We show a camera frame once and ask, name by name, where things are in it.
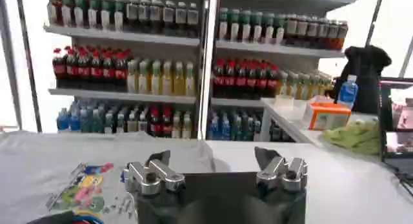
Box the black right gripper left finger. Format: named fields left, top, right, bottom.
left=122, top=150, right=186, bottom=196

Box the open laptop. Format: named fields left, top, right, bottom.
left=378, top=77, right=413, bottom=175

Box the bottle shelf with cola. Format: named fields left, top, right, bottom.
left=206, top=0, right=359, bottom=143
left=43, top=0, right=208, bottom=140

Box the black laptop cable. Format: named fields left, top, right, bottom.
left=397, top=169, right=413, bottom=198

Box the orange tissue box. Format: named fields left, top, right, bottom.
left=308, top=101, right=352, bottom=131

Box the green cloth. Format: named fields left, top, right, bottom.
left=321, top=119, right=381, bottom=156

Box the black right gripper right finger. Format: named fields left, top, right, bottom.
left=254, top=146, right=308, bottom=193

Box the white side table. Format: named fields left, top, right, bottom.
left=259, top=97, right=382, bottom=156

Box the black bag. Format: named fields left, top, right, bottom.
left=332, top=45, right=393, bottom=115

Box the blue water bottle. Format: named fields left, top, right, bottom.
left=337, top=74, right=359, bottom=110

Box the grey printed shirt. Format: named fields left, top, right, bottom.
left=0, top=130, right=216, bottom=224

